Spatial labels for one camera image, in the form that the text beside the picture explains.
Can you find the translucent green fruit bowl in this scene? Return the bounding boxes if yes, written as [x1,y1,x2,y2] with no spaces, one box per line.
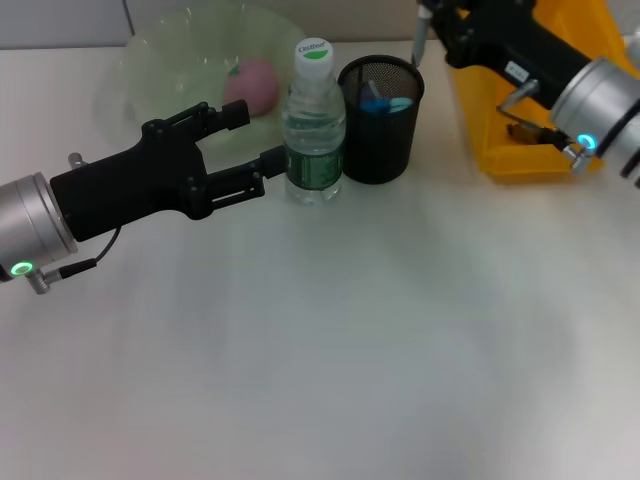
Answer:
[94,5,311,156]

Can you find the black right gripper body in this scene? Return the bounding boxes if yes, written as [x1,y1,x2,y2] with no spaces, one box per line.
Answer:
[444,0,593,109]

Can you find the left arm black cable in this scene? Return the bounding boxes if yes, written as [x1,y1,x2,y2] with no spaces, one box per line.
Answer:
[27,227,123,296]

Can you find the clear green-label water bottle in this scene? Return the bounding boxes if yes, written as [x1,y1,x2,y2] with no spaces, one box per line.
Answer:
[281,37,348,206]

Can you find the yellow plastic bin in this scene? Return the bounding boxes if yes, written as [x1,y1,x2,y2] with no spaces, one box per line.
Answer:
[447,0,631,181]

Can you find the grey ballpoint pen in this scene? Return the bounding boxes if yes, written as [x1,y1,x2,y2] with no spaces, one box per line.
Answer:
[410,2,433,67]

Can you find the blue plastic scissors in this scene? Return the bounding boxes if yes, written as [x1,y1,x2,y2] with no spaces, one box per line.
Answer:
[362,96,414,117]

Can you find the pink toy peach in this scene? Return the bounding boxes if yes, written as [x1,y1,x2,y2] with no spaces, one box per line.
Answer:
[223,57,281,119]

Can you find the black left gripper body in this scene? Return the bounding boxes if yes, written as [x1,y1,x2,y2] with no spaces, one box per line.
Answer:
[49,117,216,244]

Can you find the black mesh pen holder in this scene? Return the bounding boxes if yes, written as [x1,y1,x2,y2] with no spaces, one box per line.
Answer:
[338,54,427,185]

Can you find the green plastic wrapper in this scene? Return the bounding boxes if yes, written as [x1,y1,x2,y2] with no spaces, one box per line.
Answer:
[505,121,566,147]

